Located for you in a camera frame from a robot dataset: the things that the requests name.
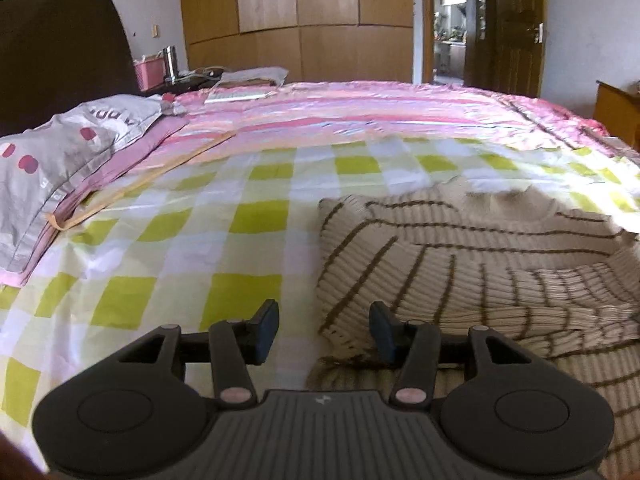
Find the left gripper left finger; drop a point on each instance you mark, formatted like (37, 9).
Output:
(234, 346)

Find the pink striped quilt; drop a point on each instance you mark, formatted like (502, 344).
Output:
(341, 112)

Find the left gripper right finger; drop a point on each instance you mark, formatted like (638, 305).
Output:
(411, 349)

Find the wooden wardrobe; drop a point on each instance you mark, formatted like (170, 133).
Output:
(315, 40)

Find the dark wooden headboard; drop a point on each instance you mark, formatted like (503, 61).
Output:
(56, 54)

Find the white flat box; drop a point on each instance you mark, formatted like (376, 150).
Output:
(227, 95)

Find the green checkered bed sheet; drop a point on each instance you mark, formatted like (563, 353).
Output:
(215, 238)

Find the pink storage box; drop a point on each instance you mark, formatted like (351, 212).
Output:
(150, 72)

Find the wooden side cabinet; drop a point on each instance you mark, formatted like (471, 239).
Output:
(618, 111)

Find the steel thermos cup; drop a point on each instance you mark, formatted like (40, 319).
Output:
(171, 64)

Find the dark brown door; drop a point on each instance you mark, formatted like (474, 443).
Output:
(505, 46)

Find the grey pink-dotted pillow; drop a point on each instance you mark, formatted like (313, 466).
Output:
(49, 170)

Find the beige brown-striped knit sweater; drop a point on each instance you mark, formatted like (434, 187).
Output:
(562, 282)

